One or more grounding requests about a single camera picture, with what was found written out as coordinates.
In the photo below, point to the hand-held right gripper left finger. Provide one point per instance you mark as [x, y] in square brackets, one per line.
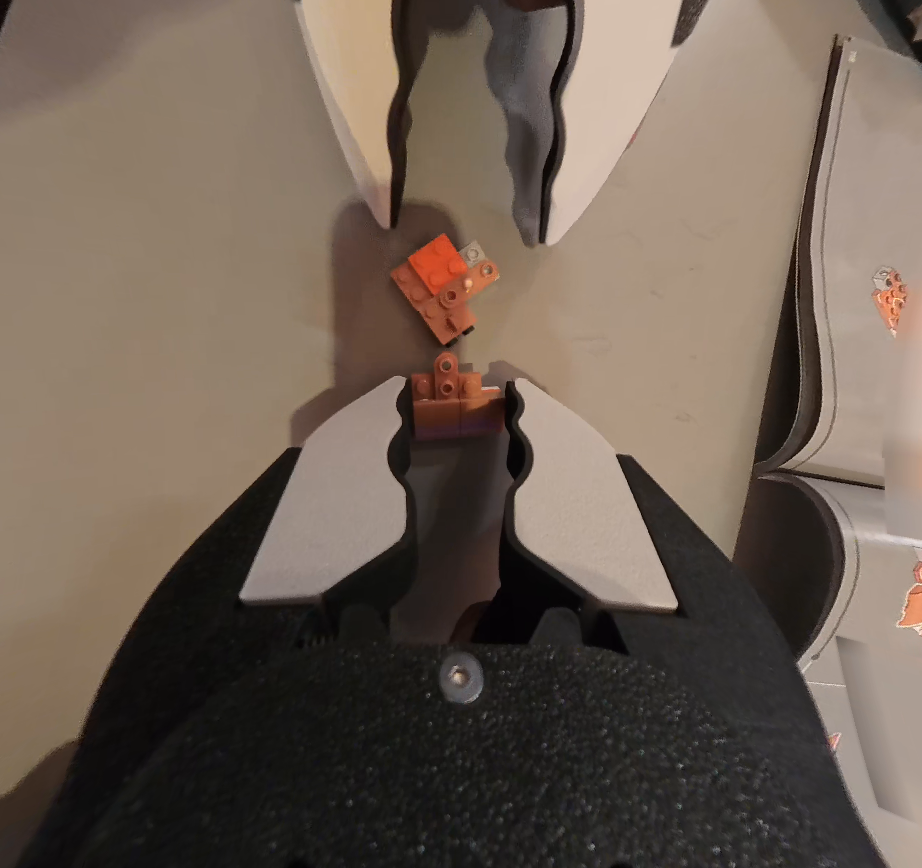
[331, 515]

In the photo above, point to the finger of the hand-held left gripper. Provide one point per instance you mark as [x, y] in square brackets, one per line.
[619, 54]
[346, 32]

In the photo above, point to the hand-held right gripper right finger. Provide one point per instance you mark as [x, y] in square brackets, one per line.
[583, 515]

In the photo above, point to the brown sloped brick assembly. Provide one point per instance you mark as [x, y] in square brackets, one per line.
[454, 414]

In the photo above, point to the orange brick plate assembly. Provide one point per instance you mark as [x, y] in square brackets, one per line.
[432, 270]

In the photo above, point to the grey desk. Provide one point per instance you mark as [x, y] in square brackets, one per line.
[180, 306]

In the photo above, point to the grey instruction booklet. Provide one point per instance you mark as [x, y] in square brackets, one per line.
[850, 198]

